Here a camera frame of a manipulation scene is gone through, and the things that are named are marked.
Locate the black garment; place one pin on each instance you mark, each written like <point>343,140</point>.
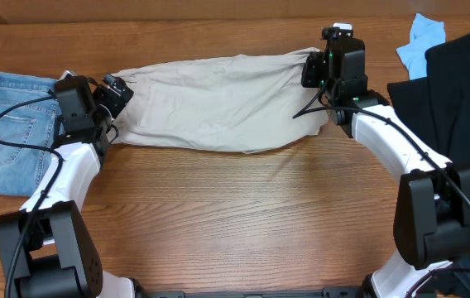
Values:
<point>436,108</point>

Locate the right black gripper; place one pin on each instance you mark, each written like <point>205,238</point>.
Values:
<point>309,68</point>

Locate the light blue cloth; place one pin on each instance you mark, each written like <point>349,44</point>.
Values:
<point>424,34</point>

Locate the beige khaki shorts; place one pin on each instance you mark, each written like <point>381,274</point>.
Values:
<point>243,103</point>

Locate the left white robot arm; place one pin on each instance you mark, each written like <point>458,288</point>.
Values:
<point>45,247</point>

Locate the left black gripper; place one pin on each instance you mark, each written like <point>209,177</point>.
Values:
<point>116,102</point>

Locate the folded blue denim jeans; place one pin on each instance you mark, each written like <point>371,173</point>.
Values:
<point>21,169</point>

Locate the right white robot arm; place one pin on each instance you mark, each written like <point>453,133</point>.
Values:
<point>431,226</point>

